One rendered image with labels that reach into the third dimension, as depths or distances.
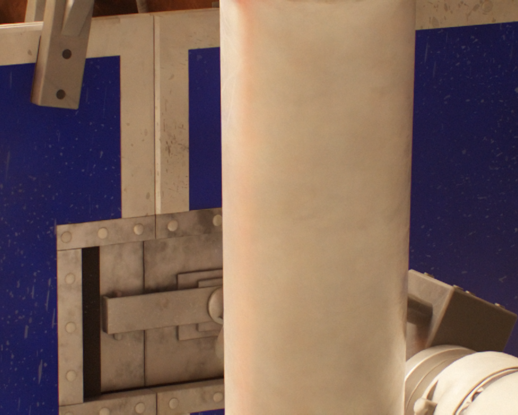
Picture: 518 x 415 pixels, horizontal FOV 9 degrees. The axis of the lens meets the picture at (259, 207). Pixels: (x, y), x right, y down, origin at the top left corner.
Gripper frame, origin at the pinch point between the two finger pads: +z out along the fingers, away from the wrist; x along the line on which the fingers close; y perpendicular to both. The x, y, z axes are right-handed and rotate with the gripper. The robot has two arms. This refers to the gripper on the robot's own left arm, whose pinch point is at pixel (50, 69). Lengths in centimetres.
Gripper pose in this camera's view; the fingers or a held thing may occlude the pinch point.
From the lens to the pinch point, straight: 201.8
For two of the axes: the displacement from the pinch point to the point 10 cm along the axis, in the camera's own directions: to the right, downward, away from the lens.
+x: -4.5, -1.9, 8.7
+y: 8.8, 0.7, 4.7
